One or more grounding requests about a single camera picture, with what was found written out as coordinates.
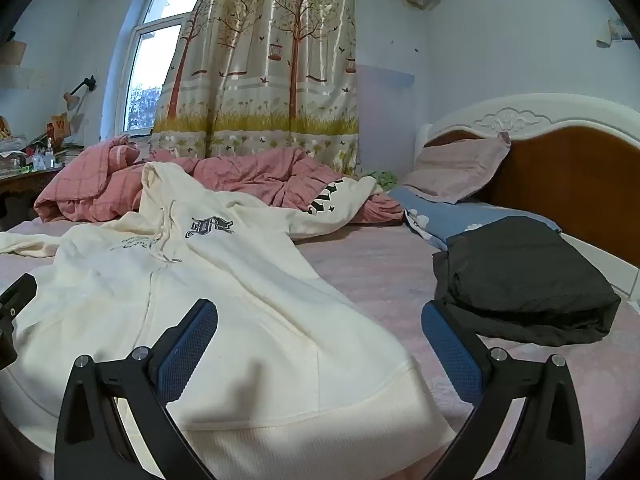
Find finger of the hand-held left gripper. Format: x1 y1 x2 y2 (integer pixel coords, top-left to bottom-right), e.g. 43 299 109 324
0 273 38 371

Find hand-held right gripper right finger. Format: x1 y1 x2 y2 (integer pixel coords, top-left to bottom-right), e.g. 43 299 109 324
421 300 586 480

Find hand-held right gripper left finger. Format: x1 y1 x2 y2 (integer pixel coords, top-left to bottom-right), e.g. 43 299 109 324
54 298 219 480

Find cream printed hoodie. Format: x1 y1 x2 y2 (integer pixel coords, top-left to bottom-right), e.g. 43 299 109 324
0 161 458 480

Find black folded clothes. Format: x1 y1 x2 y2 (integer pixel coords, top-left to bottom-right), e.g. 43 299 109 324
432 216 622 347

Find dark wooden desk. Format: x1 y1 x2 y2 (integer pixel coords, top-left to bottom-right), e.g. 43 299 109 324
0 166 66 233

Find pink bed sheet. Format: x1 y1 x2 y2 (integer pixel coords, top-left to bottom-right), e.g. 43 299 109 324
0 215 640 480

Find blue patterned pillow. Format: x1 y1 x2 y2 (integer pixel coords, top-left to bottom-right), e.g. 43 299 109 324
389 187 563 251

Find pink pillow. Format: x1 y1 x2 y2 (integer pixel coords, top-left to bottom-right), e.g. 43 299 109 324
402 131 512 206

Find pink plaid quilt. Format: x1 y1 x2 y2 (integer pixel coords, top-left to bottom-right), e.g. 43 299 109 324
34 135 406 226

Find green cloth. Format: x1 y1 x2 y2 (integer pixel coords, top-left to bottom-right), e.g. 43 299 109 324
360 170 398 193

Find white and wooden headboard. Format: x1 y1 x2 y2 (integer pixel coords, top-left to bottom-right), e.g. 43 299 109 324
414 92 640 301

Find cardboard box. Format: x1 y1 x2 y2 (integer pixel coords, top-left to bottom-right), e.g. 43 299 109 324
0 40 28 67

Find white framed window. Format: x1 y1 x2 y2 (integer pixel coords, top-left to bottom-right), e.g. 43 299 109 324
102 0 208 138

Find tree print curtain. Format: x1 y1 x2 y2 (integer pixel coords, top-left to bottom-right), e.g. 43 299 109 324
150 0 361 176

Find wall desk lamp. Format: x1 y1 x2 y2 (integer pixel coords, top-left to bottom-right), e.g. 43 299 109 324
62 76 97 111

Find small wall bracket shelf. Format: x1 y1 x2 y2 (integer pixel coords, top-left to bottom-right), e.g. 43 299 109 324
596 19 635 48

